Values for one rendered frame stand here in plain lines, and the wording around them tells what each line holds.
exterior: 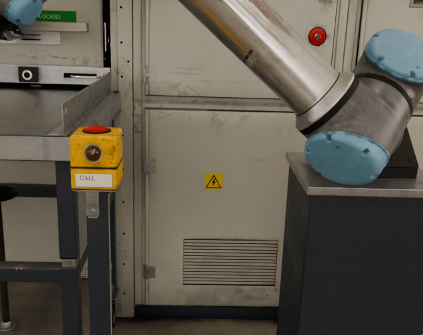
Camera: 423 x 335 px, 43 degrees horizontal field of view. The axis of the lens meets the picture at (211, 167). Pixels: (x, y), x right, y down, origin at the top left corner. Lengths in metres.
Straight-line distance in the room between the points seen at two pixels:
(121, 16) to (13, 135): 0.74
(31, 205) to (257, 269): 0.84
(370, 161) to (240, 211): 0.96
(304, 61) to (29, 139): 0.59
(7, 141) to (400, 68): 0.81
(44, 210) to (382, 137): 1.30
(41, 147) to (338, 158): 0.61
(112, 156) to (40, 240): 1.13
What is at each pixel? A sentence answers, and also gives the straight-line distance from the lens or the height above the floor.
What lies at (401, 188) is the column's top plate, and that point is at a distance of 1.25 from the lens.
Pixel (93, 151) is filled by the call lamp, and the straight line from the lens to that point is 0.91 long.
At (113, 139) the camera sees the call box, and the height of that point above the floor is 0.89.
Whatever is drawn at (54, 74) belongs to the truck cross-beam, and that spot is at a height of 0.90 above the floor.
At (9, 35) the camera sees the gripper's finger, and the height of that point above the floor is 1.02.
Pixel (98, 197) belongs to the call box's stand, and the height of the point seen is 0.78.
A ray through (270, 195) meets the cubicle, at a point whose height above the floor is 0.50.
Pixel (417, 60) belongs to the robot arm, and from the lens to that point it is 1.14.
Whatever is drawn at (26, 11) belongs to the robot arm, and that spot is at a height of 1.10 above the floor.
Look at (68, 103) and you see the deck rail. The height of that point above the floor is 0.91.
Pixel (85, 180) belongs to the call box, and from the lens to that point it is 0.94.
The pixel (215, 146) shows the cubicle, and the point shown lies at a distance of 1.83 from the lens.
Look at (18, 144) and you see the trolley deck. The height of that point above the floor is 0.83.
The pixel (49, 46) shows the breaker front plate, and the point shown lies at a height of 0.99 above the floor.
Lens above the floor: 1.10
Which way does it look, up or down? 16 degrees down
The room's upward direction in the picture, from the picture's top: 2 degrees clockwise
